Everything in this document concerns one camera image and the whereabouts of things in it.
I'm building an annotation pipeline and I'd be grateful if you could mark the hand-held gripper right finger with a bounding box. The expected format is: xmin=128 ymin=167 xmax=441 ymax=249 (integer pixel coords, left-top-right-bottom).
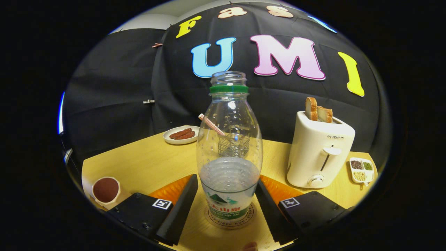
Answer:
xmin=255 ymin=174 xmax=354 ymax=246

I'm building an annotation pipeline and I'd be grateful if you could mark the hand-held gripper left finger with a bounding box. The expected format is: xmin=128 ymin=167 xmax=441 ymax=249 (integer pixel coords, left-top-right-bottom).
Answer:
xmin=105 ymin=174 xmax=199 ymax=246

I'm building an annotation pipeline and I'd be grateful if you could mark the round wooden coaster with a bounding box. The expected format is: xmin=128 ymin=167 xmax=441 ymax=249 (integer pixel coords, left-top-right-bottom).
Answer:
xmin=205 ymin=204 xmax=255 ymax=229

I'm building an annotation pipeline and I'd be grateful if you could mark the cream cup with red inside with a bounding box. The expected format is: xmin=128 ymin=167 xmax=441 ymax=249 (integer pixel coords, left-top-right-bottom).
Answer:
xmin=91 ymin=176 xmax=121 ymax=206

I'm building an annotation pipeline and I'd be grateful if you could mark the clear plastic bottle green ring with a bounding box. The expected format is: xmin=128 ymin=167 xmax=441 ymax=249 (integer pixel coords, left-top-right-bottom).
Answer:
xmin=196 ymin=71 xmax=263 ymax=222

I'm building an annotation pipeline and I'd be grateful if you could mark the wooden table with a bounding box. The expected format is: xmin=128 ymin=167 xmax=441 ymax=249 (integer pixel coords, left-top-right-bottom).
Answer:
xmin=81 ymin=131 xmax=378 ymax=251

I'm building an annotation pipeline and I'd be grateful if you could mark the white toaster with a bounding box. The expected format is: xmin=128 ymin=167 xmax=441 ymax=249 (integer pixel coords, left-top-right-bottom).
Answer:
xmin=287 ymin=111 xmax=356 ymax=189

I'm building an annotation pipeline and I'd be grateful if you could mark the small white plate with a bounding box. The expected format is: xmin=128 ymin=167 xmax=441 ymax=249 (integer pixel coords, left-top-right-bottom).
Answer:
xmin=163 ymin=125 xmax=200 ymax=145

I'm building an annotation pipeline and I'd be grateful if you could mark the white divided dish with seeds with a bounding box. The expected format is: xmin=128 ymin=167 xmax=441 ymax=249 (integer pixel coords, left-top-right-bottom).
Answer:
xmin=349 ymin=157 xmax=375 ymax=185

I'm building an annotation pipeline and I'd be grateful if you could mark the toasted bread slice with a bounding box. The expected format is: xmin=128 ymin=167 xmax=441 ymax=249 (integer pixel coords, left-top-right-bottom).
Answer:
xmin=316 ymin=106 xmax=333 ymax=123
xmin=305 ymin=97 xmax=318 ymax=121

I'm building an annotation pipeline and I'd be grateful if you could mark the black backdrop cloth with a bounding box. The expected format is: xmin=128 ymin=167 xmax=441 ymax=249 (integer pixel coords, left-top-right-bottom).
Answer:
xmin=62 ymin=2 xmax=391 ymax=168

